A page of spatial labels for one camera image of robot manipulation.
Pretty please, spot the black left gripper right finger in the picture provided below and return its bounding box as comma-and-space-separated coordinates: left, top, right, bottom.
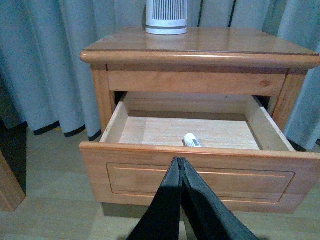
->
180, 157, 257, 240

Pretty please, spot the white medicine bottle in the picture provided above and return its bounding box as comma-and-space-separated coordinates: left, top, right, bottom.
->
183, 133, 202, 148

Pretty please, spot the white cylindrical air purifier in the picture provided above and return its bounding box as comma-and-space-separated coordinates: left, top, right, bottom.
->
145, 0, 188, 35

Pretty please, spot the wooden drawer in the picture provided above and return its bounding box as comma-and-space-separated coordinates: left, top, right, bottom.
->
79, 92, 320, 213

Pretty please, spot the wooden nightstand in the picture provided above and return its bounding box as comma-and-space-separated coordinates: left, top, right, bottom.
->
80, 27, 320, 129

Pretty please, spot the grey curtain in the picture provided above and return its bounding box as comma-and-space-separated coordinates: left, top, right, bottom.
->
0, 0, 320, 141

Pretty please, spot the wooden furniture leg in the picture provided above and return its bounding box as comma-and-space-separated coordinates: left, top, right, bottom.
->
0, 152, 26, 212

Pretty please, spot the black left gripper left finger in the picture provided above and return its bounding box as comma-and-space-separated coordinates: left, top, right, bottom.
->
128, 157, 183, 240

